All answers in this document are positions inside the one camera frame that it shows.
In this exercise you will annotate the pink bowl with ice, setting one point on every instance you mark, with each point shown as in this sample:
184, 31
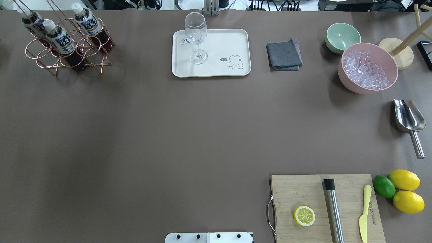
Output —
366, 68

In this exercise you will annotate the bamboo cutting board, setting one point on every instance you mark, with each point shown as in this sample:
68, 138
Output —
291, 191

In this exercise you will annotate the copper wire bottle basket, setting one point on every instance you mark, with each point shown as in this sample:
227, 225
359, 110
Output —
50, 60

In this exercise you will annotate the metal ice scoop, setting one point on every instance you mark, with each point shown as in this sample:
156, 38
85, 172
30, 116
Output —
410, 120

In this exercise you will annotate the green lime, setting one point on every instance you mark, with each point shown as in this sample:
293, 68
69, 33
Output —
384, 186

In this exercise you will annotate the yellow lemon upper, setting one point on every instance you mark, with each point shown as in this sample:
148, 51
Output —
404, 179

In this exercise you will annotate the tea bottle far corner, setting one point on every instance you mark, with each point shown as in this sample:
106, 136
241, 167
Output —
34, 24

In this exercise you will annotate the yellow lemon lower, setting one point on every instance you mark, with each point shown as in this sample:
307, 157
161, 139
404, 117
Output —
408, 202

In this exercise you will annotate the tea bottle middle slot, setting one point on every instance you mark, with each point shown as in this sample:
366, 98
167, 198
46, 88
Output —
91, 26

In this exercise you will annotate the tea bottle white cap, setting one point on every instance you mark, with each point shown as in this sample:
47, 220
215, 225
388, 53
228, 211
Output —
63, 43

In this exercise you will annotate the steel muddler black tip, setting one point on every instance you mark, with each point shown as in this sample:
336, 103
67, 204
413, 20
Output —
338, 235

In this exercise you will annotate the grey folded cloth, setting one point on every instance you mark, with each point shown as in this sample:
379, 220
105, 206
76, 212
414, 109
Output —
285, 56

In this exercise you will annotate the clear wine glass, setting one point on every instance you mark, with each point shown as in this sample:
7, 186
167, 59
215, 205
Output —
196, 32

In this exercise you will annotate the yellow lemon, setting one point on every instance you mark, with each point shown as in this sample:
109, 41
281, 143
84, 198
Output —
408, 202
404, 179

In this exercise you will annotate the yellow plastic knife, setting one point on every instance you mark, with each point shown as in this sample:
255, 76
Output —
362, 222

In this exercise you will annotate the wooden cup tree stand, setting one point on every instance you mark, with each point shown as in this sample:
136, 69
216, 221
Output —
399, 49

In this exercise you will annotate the green bowl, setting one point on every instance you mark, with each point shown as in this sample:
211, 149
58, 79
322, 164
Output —
340, 36

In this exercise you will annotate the half lemon slice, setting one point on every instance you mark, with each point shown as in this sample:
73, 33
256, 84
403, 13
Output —
304, 216

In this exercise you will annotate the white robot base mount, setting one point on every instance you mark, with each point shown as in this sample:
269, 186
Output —
210, 237

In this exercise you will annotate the cream rabbit tray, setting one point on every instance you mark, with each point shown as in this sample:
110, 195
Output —
227, 49

